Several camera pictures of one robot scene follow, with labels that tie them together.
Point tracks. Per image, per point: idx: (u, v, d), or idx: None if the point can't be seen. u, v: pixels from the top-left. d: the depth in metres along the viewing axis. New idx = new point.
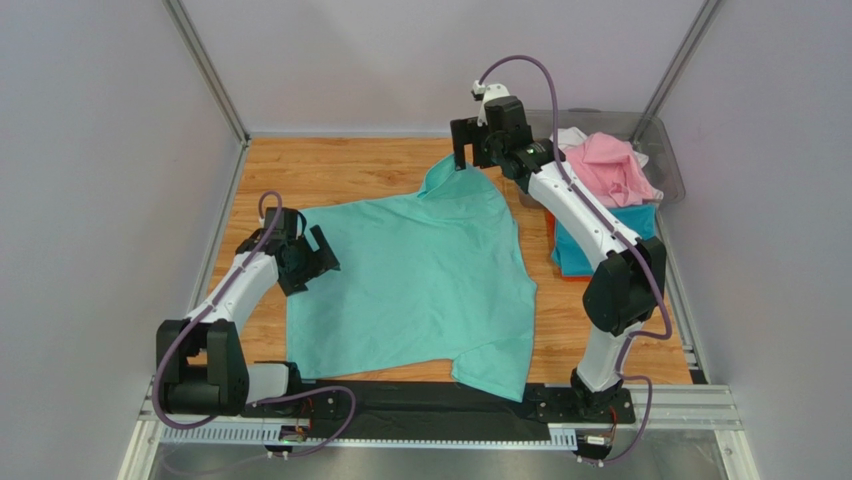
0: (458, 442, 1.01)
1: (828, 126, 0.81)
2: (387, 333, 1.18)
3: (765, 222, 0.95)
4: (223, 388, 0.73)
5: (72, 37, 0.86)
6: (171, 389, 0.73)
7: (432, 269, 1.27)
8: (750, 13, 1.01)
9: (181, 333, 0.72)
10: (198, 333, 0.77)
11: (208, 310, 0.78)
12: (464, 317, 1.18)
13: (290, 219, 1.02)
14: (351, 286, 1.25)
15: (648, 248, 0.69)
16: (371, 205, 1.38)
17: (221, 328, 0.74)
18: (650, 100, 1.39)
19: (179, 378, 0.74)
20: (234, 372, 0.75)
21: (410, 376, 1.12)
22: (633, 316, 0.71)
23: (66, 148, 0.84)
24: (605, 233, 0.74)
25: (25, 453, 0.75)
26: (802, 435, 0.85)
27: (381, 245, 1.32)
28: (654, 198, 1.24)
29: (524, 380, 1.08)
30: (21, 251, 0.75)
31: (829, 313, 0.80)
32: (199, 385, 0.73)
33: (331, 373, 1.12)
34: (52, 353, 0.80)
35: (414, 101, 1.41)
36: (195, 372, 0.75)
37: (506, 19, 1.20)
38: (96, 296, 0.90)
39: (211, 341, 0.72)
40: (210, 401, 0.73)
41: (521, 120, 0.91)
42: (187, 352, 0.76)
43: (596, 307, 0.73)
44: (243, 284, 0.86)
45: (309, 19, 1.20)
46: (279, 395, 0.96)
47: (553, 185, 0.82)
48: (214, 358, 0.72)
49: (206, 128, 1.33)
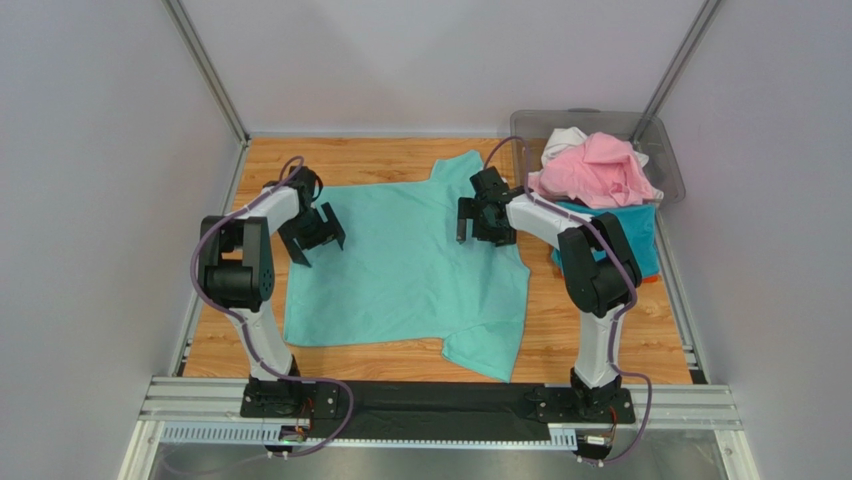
0: (457, 442, 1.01)
1: (829, 127, 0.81)
2: (382, 308, 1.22)
3: (765, 223, 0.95)
4: (255, 272, 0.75)
5: (69, 38, 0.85)
6: (209, 275, 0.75)
7: (432, 250, 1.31)
8: (750, 14, 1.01)
9: (219, 222, 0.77)
10: (233, 231, 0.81)
11: (243, 212, 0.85)
12: (458, 298, 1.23)
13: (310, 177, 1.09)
14: (352, 263, 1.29)
15: (601, 222, 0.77)
16: (377, 186, 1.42)
17: (256, 222, 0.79)
18: (650, 100, 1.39)
19: (217, 264, 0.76)
20: (265, 261, 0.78)
21: (403, 351, 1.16)
22: (610, 291, 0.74)
23: (64, 149, 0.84)
24: (564, 219, 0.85)
25: (27, 454, 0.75)
26: (803, 436, 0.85)
27: (382, 225, 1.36)
28: (654, 198, 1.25)
29: (513, 363, 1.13)
30: (19, 252, 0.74)
31: (828, 312, 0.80)
32: (234, 270, 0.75)
33: (326, 343, 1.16)
34: (50, 355, 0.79)
35: (414, 100, 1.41)
36: (229, 263, 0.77)
37: (507, 19, 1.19)
38: (94, 299, 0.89)
39: (247, 229, 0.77)
40: (245, 282, 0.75)
41: (497, 178, 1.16)
42: (224, 246, 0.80)
43: (575, 291, 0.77)
44: (271, 203, 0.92)
45: (309, 18, 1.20)
46: (284, 374, 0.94)
47: (522, 205, 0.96)
48: (250, 245, 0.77)
49: (206, 128, 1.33)
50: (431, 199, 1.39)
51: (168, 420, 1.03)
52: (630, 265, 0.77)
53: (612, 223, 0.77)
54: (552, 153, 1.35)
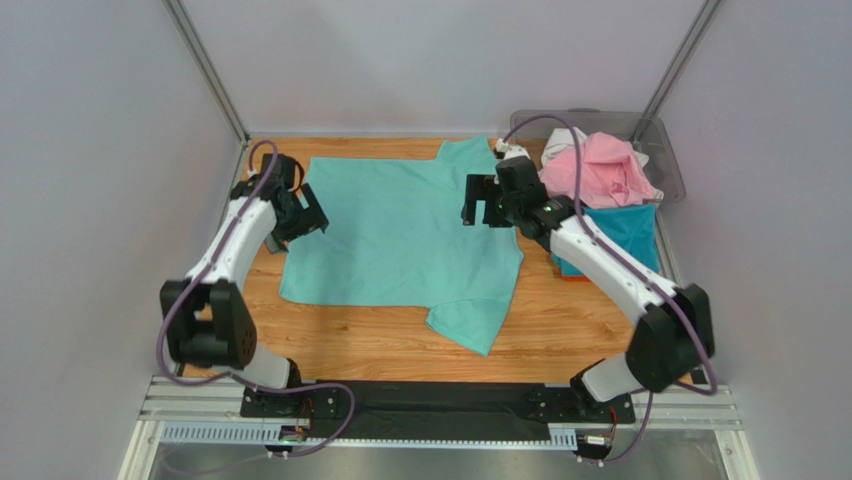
0: (458, 442, 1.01)
1: (829, 127, 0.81)
2: (375, 274, 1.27)
3: (764, 223, 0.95)
4: (230, 344, 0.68)
5: (69, 39, 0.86)
6: (180, 345, 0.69)
7: (430, 226, 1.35)
8: (750, 14, 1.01)
9: (184, 292, 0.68)
10: (202, 292, 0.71)
11: (208, 268, 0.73)
12: (448, 272, 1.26)
13: (287, 166, 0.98)
14: (352, 231, 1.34)
15: (688, 299, 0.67)
16: (383, 162, 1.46)
17: (225, 287, 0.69)
18: (650, 100, 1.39)
19: (186, 334, 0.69)
20: (241, 328, 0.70)
21: (392, 315, 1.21)
22: (686, 375, 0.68)
23: (65, 150, 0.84)
24: (641, 285, 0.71)
25: (29, 453, 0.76)
26: (802, 436, 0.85)
27: (386, 198, 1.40)
28: (654, 198, 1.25)
29: (494, 337, 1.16)
30: (21, 252, 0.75)
31: (827, 312, 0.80)
32: (206, 342, 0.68)
33: (317, 301, 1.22)
34: (49, 356, 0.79)
35: (413, 100, 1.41)
36: (203, 327, 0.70)
37: (507, 19, 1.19)
38: (94, 299, 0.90)
39: (214, 299, 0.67)
40: (220, 354, 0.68)
41: (535, 178, 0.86)
42: (193, 310, 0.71)
43: (643, 369, 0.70)
44: (241, 236, 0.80)
45: (308, 18, 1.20)
46: (278, 388, 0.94)
47: (575, 240, 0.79)
48: (222, 320, 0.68)
49: (206, 128, 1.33)
50: (435, 178, 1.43)
51: (168, 420, 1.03)
52: (708, 344, 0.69)
53: (700, 304, 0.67)
54: (552, 153, 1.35)
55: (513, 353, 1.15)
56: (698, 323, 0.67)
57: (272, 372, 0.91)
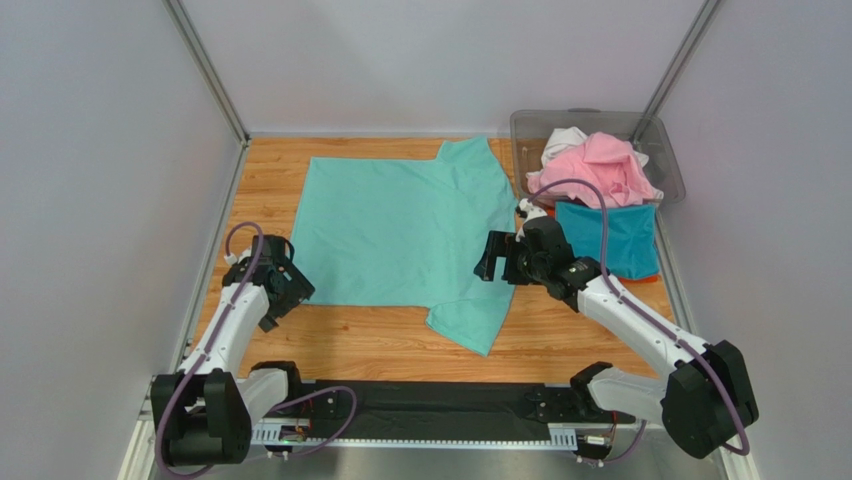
0: (457, 442, 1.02)
1: (830, 127, 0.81)
2: (375, 274, 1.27)
3: (765, 222, 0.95)
4: (225, 438, 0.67)
5: (70, 39, 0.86)
6: (172, 444, 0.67)
7: (431, 226, 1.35)
8: (750, 14, 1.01)
9: (177, 391, 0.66)
10: (194, 386, 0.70)
11: (202, 361, 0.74)
12: (448, 272, 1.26)
13: (277, 246, 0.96)
14: (352, 232, 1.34)
15: (721, 360, 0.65)
16: (383, 162, 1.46)
17: (218, 378, 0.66)
18: (650, 100, 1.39)
19: (178, 434, 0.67)
20: (236, 421, 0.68)
21: (392, 314, 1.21)
22: (727, 439, 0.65)
23: (65, 148, 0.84)
24: (669, 343, 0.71)
25: (26, 453, 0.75)
26: (803, 436, 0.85)
27: (386, 198, 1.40)
28: (654, 198, 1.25)
29: (494, 337, 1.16)
30: (20, 250, 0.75)
31: (828, 312, 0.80)
32: (199, 439, 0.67)
33: (317, 300, 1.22)
34: (49, 355, 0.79)
35: (413, 100, 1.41)
36: (196, 420, 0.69)
37: (507, 19, 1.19)
38: (93, 298, 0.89)
39: (208, 393, 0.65)
40: (214, 451, 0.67)
41: (562, 239, 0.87)
42: (186, 404, 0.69)
43: (678, 433, 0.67)
44: (234, 324, 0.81)
45: (308, 18, 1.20)
46: (278, 401, 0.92)
47: (601, 299, 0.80)
48: (214, 415, 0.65)
49: (206, 128, 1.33)
50: (435, 178, 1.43)
51: None
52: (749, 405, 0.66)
53: (737, 366, 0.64)
54: (552, 153, 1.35)
55: (512, 353, 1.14)
56: (734, 386, 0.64)
57: (273, 396, 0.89)
